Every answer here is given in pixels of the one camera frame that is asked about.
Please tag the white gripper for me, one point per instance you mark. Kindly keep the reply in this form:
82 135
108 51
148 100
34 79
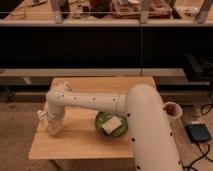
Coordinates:
54 122

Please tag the clear plastic bottle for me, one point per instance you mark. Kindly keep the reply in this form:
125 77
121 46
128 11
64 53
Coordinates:
42 116

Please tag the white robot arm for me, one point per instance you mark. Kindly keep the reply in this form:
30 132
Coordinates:
154 147

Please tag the green ceramic bowl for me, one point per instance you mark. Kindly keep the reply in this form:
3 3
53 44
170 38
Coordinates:
102 117

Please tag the wooden table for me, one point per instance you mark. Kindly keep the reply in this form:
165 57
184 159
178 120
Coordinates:
78 139

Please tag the pale sponge block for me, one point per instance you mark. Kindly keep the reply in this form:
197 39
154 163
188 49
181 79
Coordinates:
112 124

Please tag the white paper cup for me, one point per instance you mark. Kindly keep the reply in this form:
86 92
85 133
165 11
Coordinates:
173 110

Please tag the red tray on shelf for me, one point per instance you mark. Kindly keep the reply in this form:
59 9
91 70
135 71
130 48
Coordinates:
159 9

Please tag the black foot pedal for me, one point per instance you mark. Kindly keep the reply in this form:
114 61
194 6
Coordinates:
198 133

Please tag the black box on shelf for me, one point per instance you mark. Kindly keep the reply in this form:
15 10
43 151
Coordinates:
198 69

